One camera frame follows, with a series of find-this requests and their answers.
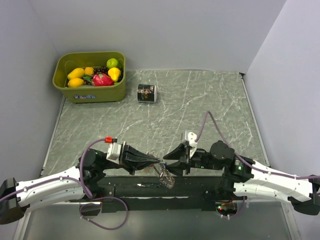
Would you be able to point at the small orange fruit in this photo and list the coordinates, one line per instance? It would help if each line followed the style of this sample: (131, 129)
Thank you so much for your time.
(89, 71)

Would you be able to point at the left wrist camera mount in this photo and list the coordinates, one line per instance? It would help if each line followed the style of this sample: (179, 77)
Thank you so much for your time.
(115, 149)

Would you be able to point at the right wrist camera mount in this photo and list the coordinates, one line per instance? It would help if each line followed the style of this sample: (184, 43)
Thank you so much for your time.
(189, 139)

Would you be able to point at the yellow mango upper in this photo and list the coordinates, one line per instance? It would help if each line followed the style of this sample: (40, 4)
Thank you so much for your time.
(76, 73)

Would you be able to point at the yellow mango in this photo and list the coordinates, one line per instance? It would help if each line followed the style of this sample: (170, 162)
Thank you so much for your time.
(75, 82)
(76, 73)

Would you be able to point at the green lime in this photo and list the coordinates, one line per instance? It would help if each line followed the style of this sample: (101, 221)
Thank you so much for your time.
(112, 63)

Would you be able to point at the dark cherries bunch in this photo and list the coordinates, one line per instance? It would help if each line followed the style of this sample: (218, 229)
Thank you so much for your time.
(88, 78)

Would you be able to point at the yellow mango lower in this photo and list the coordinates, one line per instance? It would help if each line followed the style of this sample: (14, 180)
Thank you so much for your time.
(75, 82)

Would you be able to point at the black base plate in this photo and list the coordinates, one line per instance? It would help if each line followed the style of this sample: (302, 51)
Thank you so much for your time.
(146, 193)

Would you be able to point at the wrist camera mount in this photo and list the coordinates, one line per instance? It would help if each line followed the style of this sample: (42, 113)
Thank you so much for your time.
(115, 149)
(189, 139)

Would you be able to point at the large silver keyring with rings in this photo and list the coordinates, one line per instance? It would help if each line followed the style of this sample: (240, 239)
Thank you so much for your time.
(164, 176)

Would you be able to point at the red dragon fruit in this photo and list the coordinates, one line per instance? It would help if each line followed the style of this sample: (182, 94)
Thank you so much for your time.
(102, 80)

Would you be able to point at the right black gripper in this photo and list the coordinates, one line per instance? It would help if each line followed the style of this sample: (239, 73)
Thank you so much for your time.
(176, 168)

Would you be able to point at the black paper cup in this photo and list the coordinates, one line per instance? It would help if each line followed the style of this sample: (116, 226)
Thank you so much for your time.
(146, 93)

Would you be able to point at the yellow pear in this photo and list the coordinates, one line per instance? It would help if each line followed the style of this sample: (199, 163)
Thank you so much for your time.
(114, 73)

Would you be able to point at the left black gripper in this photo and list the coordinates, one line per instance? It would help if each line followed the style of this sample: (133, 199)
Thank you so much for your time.
(129, 154)

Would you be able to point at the olive green plastic bin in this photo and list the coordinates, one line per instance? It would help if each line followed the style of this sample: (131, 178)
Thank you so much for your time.
(89, 94)

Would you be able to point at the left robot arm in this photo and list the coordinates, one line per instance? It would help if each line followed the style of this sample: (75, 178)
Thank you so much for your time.
(75, 183)

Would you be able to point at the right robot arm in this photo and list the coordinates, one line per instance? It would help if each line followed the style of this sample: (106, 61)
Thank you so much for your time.
(244, 177)

